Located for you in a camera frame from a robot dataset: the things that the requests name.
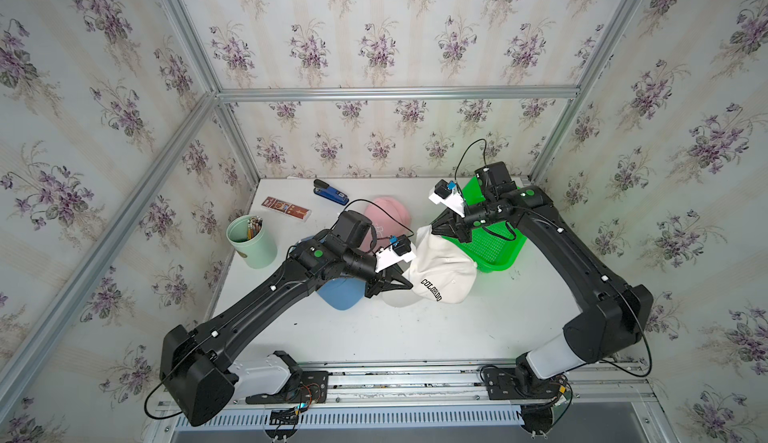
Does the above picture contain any light blue baseball cap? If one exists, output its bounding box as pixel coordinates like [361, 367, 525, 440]
[299, 235, 368, 312]

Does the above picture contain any grey white baseball cap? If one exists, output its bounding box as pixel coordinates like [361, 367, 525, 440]
[380, 225, 478, 308]

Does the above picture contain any pink baseball cap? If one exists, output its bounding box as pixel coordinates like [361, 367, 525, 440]
[363, 196, 411, 252]

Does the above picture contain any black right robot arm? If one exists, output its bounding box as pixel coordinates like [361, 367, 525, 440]
[429, 162, 654, 392]

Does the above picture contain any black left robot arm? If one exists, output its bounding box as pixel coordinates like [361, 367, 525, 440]
[159, 210, 415, 426]

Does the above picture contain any green plastic basket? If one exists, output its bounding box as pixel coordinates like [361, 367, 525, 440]
[446, 175, 529, 274]

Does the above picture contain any blue black stapler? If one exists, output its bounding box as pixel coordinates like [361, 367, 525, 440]
[313, 179, 349, 206]

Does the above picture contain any mint green pen cup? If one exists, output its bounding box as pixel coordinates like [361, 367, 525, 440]
[226, 215, 277, 269]

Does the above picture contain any aluminium mounting rail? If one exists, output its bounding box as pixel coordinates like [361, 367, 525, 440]
[157, 358, 655, 411]

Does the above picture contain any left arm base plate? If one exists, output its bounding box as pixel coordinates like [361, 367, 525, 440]
[245, 371, 330, 405]

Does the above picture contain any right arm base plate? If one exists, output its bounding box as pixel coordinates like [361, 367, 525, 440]
[479, 365, 567, 402]

